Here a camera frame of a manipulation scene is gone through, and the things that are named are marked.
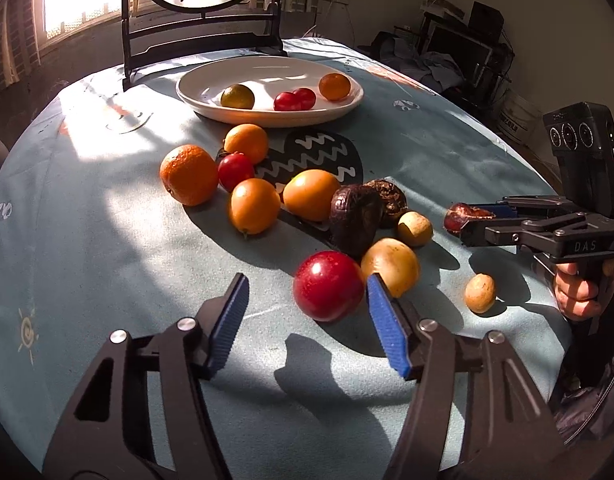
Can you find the red cherry tomato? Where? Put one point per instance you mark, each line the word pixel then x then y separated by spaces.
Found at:
pixel 286 101
pixel 306 97

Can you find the white oval plate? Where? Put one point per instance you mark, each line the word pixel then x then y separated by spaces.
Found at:
pixel 267 95

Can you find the large bumpy mandarin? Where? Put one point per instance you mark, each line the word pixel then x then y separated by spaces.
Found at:
pixel 189 175

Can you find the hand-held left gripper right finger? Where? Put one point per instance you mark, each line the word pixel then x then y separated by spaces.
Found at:
pixel 387 320

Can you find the black monitor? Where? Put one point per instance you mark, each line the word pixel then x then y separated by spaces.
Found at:
pixel 459 50

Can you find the yellow round fruit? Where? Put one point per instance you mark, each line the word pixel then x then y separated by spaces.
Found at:
pixel 393 266

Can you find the dark wrinkled passion fruit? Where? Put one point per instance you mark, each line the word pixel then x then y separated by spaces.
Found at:
pixel 393 200
pixel 355 220

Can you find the person's right hand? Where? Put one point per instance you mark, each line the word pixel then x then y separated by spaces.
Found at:
pixel 579 292

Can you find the red dried date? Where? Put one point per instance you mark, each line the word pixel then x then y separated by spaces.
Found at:
pixel 459 217

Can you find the smooth orange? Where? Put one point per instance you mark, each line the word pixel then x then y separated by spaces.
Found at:
pixel 254 206
pixel 311 195
pixel 247 142

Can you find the small tan longan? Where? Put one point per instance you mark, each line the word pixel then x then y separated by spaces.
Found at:
pixel 415 228
pixel 480 293

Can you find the white plastic bucket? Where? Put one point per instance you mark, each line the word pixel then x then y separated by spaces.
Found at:
pixel 518 117

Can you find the green yellow citrus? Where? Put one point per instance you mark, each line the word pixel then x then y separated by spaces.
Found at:
pixel 237 96

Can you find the shiny red plum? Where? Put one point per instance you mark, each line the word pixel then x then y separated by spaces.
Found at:
pixel 329 286

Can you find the small orange kumquat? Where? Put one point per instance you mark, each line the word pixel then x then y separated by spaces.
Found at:
pixel 334 86

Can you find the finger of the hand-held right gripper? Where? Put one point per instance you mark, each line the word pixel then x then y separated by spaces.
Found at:
pixel 537 232
pixel 504 209

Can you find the pile of clothes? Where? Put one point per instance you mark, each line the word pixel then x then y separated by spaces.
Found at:
pixel 422 62

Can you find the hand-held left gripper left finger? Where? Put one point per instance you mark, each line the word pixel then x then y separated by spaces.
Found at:
pixel 232 320

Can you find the light blue printed tablecloth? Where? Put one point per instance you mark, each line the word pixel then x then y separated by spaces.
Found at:
pixel 112 260

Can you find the person's dark jacket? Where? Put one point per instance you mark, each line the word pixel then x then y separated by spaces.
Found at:
pixel 594 400

